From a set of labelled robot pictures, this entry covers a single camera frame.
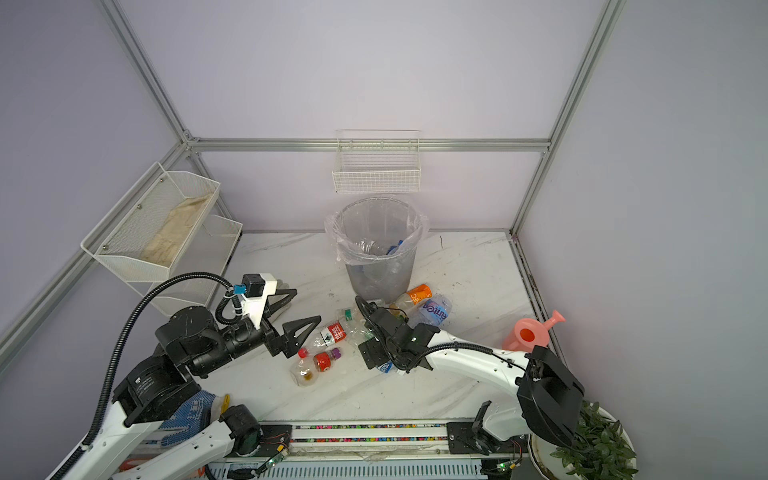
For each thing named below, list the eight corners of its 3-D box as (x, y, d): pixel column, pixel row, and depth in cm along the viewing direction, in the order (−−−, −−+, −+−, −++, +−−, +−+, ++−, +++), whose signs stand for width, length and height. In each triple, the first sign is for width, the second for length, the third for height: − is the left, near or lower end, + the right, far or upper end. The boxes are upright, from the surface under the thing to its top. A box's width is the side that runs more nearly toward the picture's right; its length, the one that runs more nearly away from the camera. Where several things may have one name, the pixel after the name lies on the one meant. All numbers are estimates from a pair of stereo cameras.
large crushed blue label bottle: (407, 328, 96) (408, 319, 92) (406, 304, 102) (407, 295, 97) (450, 328, 96) (453, 319, 92) (447, 304, 102) (450, 295, 97)
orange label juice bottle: (399, 322, 96) (400, 314, 93) (388, 310, 99) (388, 302, 96) (432, 298, 102) (433, 290, 99) (420, 287, 105) (421, 279, 102)
